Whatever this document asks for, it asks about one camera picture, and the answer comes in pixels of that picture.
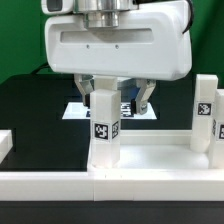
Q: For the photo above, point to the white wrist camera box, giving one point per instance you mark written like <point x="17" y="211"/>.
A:
<point x="57" y="7"/>

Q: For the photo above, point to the white front barrier wall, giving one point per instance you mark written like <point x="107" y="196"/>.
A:
<point x="147" y="186"/>

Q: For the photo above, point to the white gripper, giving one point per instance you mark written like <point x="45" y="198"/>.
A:
<point x="126" y="38"/>

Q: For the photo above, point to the fiducial marker sheet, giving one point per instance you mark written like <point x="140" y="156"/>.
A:
<point x="76" y="110"/>

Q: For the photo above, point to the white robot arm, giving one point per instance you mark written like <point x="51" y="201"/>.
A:
<point x="143" y="40"/>

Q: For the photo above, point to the white desk top tray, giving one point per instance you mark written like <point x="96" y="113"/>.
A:
<point x="163" y="150"/>

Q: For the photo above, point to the white block left edge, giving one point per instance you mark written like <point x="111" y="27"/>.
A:
<point x="6" y="143"/>

